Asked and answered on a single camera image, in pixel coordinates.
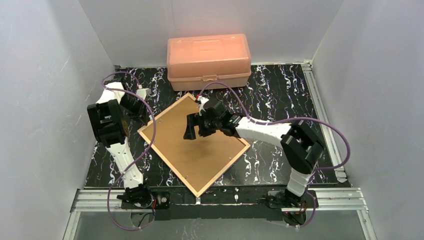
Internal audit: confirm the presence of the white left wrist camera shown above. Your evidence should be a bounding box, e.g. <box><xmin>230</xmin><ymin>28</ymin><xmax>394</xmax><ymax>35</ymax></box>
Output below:
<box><xmin>136</xmin><ymin>85</ymin><xmax>152</xmax><ymax>100</ymax></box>

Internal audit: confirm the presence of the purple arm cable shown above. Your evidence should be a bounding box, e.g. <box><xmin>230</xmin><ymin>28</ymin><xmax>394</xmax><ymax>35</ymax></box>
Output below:
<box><xmin>101</xmin><ymin>71</ymin><xmax>157</xmax><ymax>232</ymax></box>
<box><xmin>198</xmin><ymin>81</ymin><xmax>351</xmax><ymax>229</ymax></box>

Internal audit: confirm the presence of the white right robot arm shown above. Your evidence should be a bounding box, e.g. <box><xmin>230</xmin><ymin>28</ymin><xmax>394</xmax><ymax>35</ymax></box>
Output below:
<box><xmin>183</xmin><ymin>97</ymin><xmax>325</xmax><ymax>198</ymax></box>

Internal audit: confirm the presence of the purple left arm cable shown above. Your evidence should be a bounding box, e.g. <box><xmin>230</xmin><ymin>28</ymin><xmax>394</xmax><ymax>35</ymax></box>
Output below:
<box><xmin>101</xmin><ymin>71</ymin><xmax>157</xmax><ymax>232</ymax></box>

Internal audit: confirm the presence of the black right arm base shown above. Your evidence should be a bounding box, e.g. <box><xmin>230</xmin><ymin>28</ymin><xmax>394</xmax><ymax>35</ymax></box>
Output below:
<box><xmin>264</xmin><ymin>189</ymin><xmax>319</xmax><ymax>210</ymax></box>

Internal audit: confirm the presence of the aluminium rail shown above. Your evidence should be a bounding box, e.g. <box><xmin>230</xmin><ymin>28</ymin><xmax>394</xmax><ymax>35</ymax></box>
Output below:
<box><xmin>303</xmin><ymin>60</ymin><xmax>353</xmax><ymax>184</ymax></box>
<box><xmin>71</xmin><ymin>186</ymin><xmax>369</xmax><ymax>212</ymax></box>

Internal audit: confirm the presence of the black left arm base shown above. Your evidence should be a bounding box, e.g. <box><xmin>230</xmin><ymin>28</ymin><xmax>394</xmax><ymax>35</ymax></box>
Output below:
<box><xmin>116</xmin><ymin>184</ymin><xmax>170</xmax><ymax>210</ymax></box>

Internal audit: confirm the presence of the white wooden picture frame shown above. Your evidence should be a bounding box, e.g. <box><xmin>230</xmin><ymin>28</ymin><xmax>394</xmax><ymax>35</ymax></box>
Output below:
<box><xmin>137</xmin><ymin>92</ymin><xmax>251</xmax><ymax>199</ymax></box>

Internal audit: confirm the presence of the translucent orange plastic box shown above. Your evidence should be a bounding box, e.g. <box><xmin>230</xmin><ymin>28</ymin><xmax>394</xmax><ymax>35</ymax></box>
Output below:
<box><xmin>167</xmin><ymin>34</ymin><xmax>252</xmax><ymax>92</ymax></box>

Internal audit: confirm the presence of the aluminium right side rail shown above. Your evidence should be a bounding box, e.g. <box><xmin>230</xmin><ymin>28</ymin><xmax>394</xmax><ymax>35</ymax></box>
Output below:
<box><xmin>303</xmin><ymin>60</ymin><xmax>353</xmax><ymax>184</ymax></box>

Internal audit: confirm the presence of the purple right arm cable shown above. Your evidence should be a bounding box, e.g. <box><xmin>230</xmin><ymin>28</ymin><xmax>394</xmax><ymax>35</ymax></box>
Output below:
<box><xmin>198</xmin><ymin>81</ymin><xmax>351</xmax><ymax>229</ymax></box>

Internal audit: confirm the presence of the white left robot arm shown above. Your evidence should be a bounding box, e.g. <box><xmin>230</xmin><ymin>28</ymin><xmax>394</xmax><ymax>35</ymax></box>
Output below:
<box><xmin>87</xmin><ymin>81</ymin><xmax>144</xmax><ymax>190</ymax></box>

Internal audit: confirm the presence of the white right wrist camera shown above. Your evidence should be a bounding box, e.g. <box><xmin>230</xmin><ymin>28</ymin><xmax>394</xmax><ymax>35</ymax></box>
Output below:
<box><xmin>195</xmin><ymin>95</ymin><xmax>209</xmax><ymax>116</ymax></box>

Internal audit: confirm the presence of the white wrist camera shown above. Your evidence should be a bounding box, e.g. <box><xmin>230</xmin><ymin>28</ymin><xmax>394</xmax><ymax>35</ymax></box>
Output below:
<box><xmin>136</xmin><ymin>85</ymin><xmax>152</xmax><ymax>100</ymax></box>
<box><xmin>195</xmin><ymin>95</ymin><xmax>209</xmax><ymax>116</ymax></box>

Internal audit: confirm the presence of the aluminium front rail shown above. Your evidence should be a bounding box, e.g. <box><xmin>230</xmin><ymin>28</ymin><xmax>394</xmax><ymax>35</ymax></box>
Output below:
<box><xmin>71</xmin><ymin>186</ymin><xmax>369</xmax><ymax>212</ymax></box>

